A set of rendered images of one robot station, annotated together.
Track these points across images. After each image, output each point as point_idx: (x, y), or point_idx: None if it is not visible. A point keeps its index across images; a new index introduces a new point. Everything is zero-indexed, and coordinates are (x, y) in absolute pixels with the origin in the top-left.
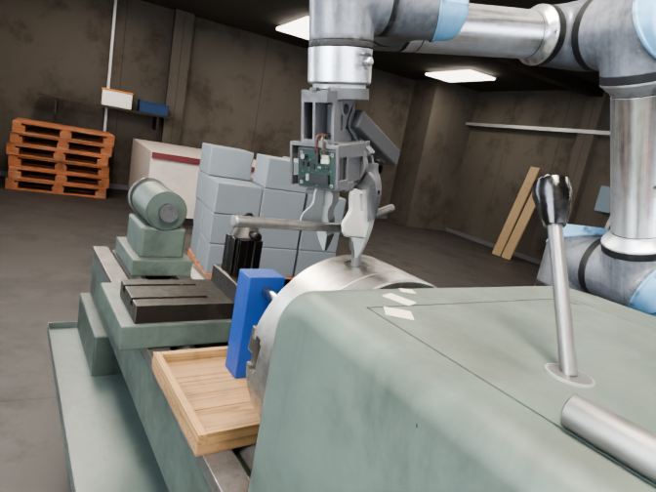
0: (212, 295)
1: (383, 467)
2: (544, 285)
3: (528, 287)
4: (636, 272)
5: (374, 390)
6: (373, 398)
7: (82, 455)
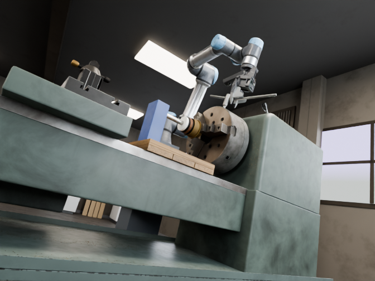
0: None
1: (289, 138)
2: (166, 129)
3: None
4: None
5: (288, 128)
6: (288, 129)
7: None
